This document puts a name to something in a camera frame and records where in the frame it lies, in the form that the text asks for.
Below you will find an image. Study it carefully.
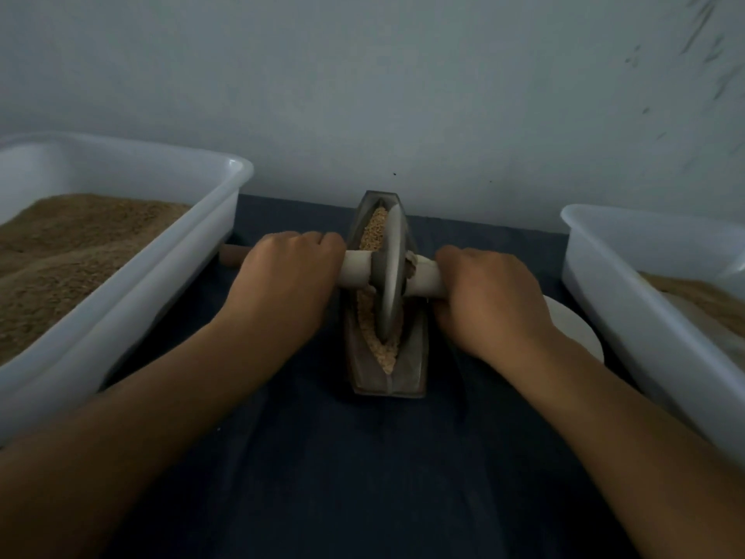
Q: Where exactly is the person's right hand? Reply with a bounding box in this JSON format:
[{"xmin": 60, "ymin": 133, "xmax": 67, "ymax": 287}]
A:
[{"xmin": 433, "ymin": 244, "xmax": 558, "ymax": 370}]

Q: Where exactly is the white round plate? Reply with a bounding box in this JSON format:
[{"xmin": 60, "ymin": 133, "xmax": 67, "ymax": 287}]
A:
[{"xmin": 542, "ymin": 295, "xmax": 605, "ymax": 366}]

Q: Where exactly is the dark blue table cloth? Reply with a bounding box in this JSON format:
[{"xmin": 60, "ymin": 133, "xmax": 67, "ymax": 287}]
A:
[{"xmin": 99, "ymin": 194, "xmax": 700, "ymax": 559}]

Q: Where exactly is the white plastic tub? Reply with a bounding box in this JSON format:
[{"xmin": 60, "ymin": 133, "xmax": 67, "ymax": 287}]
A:
[
  {"xmin": 561, "ymin": 203, "xmax": 745, "ymax": 467},
  {"xmin": 0, "ymin": 132, "xmax": 255, "ymax": 443}
]

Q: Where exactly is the large brown grain heap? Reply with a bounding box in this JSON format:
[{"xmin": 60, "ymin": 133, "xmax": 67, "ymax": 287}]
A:
[
  {"xmin": 0, "ymin": 194, "xmax": 192, "ymax": 366},
  {"xmin": 638, "ymin": 271, "xmax": 745, "ymax": 335}
]

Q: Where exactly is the person's right forearm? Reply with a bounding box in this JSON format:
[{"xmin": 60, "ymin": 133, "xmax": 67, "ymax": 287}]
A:
[{"xmin": 503, "ymin": 341, "xmax": 745, "ymax": 559}]

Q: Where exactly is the person's left forearm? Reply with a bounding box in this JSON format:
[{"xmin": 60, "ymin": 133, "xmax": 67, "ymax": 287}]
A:
[{"xmin": 0, "ymin": 318, "xmax": 298, "ymax": 559}]

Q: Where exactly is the person's left hand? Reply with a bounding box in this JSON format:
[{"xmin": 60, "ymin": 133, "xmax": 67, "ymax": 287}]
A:
[{"xmin": 213, "ymin": 231, "xmax": 348, "ymax": 356}]

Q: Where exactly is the metal grinding wheel with handle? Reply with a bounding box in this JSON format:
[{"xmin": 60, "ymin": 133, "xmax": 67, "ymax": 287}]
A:
[{"xmin": 217, "ymin": 202, "xmax": 445, "ymax": 345}]

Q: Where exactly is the boat-shaped metal grinding trough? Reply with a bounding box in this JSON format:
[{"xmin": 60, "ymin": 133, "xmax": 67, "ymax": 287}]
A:
[{"xmin": 342, "ymin": 190, "xmax": 431, "ymax": 399}]

